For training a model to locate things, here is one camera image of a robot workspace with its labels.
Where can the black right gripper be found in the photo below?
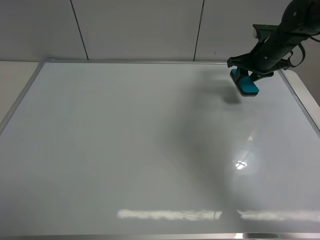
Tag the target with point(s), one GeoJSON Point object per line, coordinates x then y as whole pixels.
{"type": "Point", "coordinates": [271, 55]}

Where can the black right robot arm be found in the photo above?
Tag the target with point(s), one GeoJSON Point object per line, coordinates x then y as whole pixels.
{"type": "Point", "coordinates": [300, 21]}

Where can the blue whiteboard eraser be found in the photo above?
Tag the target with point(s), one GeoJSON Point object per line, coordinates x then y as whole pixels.
{"type": "Point", "coordinates": [243, 82]}

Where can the white whiteboard with aluminium frame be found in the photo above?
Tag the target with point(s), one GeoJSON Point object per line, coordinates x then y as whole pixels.
{"type": "Point", "coordinates": [158, 151]}

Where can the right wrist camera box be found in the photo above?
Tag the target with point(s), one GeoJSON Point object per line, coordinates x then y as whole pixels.
{"type": "Point", "coordinates": [263, 31]}

